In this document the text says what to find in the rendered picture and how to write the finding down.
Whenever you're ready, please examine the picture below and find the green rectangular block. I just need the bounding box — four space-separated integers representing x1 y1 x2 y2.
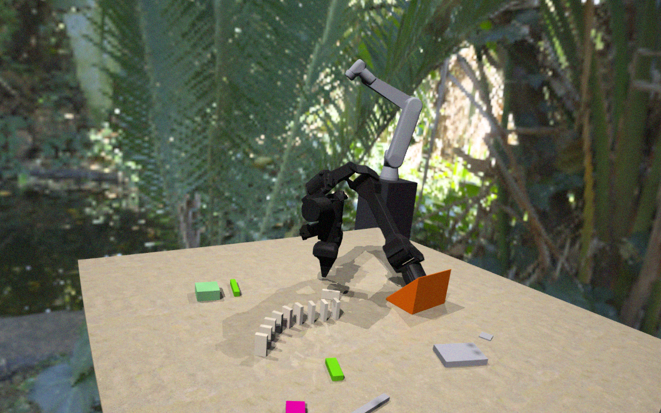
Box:
325 358 344 381
195 281 220 302

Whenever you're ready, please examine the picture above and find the magenta rectangular block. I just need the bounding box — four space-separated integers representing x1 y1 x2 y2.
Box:
286 401 305 413

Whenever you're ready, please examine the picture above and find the green rectangular bar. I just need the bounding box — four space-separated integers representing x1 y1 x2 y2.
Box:
230 279 240 297

